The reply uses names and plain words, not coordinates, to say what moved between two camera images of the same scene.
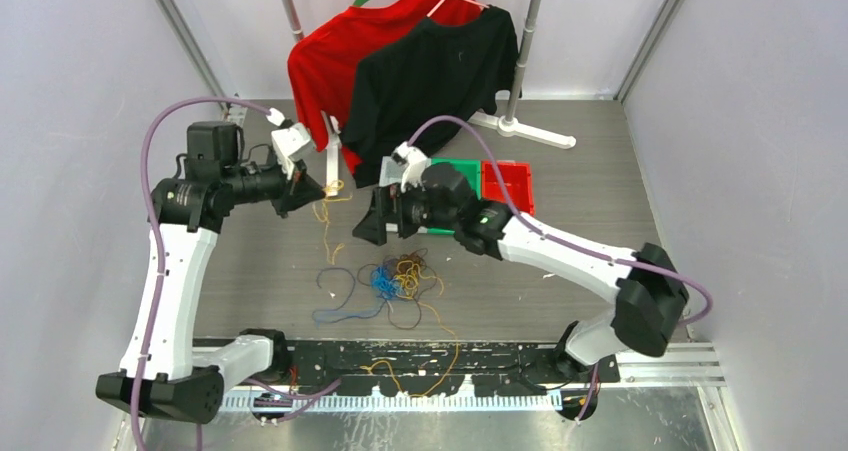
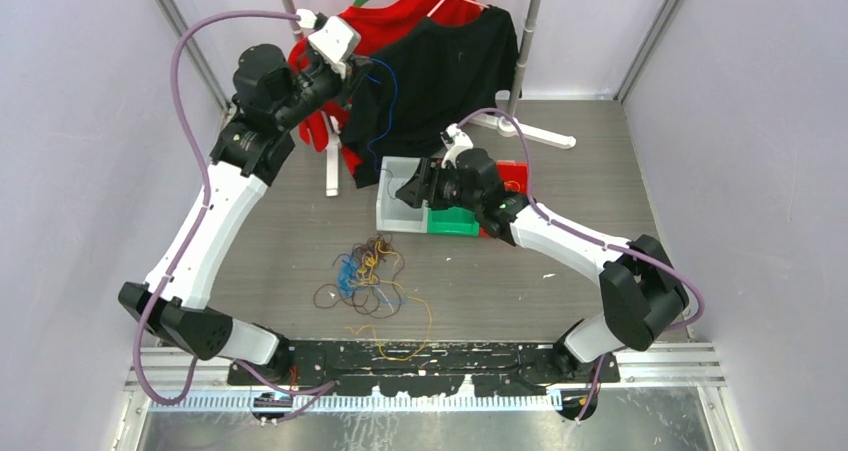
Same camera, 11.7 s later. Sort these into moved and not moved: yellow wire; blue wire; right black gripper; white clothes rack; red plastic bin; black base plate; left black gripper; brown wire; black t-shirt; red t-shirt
Moved: blue wire; right black gripper; yellow wire; left black gripper; brown wire
Not moved: red t-shirt; black base plate; red plastic bin; black t-shirt; white clothes rack
